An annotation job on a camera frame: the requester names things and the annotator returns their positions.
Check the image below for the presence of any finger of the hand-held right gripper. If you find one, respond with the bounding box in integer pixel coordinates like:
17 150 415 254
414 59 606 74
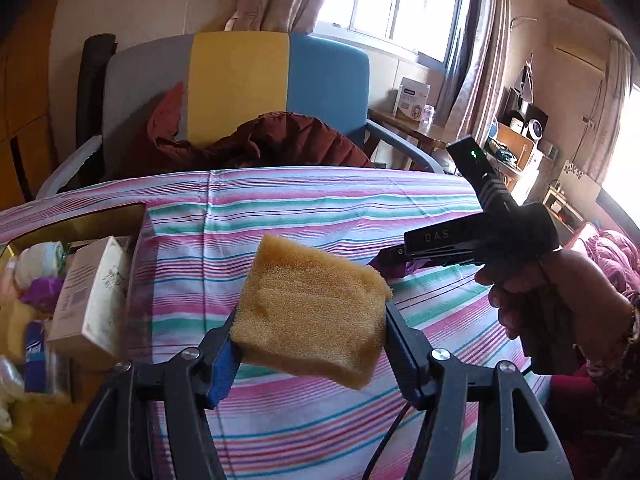
404 217 483 257
372 246 476 268

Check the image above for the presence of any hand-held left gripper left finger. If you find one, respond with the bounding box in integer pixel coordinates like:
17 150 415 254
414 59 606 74
55 309 245 480

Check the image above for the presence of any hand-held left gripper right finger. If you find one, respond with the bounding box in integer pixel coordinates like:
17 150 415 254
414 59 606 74
384 301 573 480

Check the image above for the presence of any purple wrapper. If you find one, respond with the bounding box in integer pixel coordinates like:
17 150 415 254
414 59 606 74
20 276 65 313
367 252 426 278

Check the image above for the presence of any yellow sponge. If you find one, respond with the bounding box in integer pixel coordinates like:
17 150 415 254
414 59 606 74
231 232 393 391

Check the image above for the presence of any beige cardboard box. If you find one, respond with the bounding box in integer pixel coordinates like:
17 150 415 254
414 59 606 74
45 236 133 372

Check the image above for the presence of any dark blue snack packet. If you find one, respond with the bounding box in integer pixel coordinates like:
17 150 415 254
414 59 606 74
22 321 51 393

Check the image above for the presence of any white green cloth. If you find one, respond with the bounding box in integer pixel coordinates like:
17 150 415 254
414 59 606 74
15 241 68 286

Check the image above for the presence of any gold metal tin box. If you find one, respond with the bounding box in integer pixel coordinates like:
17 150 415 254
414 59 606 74
0 203 151 476

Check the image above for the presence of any white plastic ball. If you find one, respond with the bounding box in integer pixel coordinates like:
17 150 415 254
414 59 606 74
0 355 26 431

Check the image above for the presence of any person's right forearm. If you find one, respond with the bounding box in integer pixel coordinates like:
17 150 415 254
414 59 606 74
580 290 640 431

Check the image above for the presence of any person's right hand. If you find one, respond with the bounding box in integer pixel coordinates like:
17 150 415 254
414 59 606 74
475 249 636 357

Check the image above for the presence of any wooden shelf unit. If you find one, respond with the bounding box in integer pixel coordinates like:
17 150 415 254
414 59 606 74
487 120 556 206

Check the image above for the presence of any pink quilt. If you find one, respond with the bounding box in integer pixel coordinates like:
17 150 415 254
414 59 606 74
565 222 640 306

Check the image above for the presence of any wooden desk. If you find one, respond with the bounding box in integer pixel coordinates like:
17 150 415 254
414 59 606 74
367 107 468 171

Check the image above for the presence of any striped pink green cloth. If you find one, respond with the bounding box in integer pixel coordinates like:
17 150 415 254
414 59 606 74
0 167 551 480

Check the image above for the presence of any black speaker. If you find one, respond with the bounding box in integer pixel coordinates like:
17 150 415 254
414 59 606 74
501 87 549 142

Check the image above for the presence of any white printed carton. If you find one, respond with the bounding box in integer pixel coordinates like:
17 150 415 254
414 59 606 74
391 77 432 125

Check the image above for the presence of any dark red down jacket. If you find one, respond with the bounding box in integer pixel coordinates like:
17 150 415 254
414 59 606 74
122 81 376 178

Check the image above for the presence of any grey yellow blue armchair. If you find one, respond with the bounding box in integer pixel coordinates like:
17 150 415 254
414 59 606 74
35 31 446 196

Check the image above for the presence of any window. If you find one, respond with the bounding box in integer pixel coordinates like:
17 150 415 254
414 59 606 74
312 0 473 63

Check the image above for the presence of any black rolled mat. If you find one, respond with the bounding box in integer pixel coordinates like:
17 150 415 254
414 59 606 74
75 33 117 183

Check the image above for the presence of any wooden wardrobe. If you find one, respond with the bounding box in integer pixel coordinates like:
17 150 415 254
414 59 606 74
0 0 66 206

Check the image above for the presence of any black cable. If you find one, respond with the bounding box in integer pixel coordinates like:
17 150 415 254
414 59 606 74
360 402 411 480

